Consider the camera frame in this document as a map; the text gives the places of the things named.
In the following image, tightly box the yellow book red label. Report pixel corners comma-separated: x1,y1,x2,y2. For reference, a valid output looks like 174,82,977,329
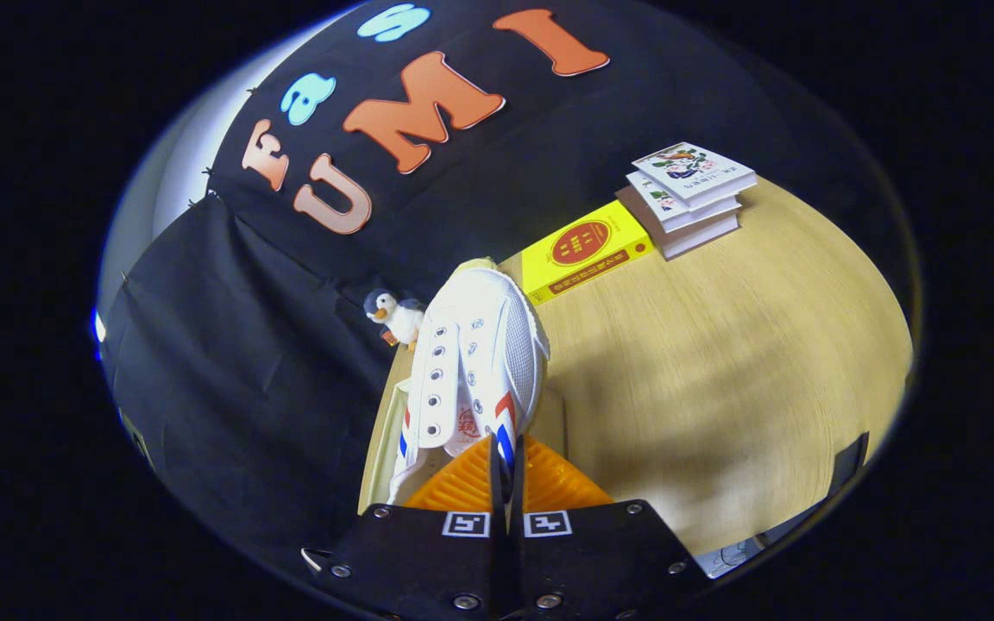
520,200,656,306

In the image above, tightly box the brown cover book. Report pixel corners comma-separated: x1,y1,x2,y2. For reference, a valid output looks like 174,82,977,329
615,185,740,261

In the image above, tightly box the penguin plush toy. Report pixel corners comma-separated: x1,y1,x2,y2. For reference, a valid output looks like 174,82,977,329
363,289,426,350

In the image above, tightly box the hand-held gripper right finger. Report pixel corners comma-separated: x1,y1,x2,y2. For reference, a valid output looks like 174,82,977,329
508,434,712,621

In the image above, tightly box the white illustrated cover book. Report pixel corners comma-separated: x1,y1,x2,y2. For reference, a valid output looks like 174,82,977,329
632,142,758,210

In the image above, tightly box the white canvas shoe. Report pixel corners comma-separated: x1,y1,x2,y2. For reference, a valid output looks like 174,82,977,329
387,267,550,506

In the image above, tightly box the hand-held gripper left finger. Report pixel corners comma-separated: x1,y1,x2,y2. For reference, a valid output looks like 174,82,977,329
301,434,511,621

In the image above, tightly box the beige fabric storage box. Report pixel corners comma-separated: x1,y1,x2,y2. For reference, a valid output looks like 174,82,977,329
359,379,569,511

